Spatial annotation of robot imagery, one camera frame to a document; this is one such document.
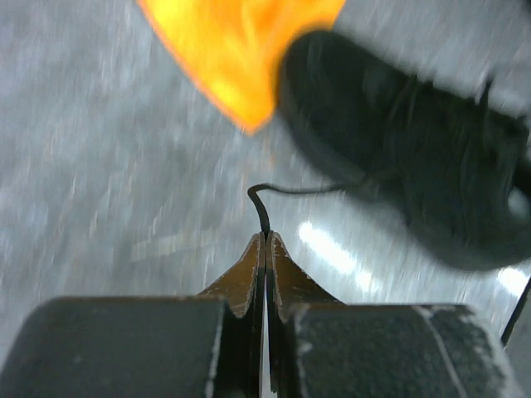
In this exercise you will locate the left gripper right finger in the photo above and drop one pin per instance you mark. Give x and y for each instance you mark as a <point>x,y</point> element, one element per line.
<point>322,347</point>

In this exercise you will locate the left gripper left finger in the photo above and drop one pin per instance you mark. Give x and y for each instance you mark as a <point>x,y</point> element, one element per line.
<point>206,345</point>

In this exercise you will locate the black shoe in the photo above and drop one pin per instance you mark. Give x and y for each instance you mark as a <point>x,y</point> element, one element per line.
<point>449,164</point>

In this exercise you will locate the orange Mickey Mouse pillow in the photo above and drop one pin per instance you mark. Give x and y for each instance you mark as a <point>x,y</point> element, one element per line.
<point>231,50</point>

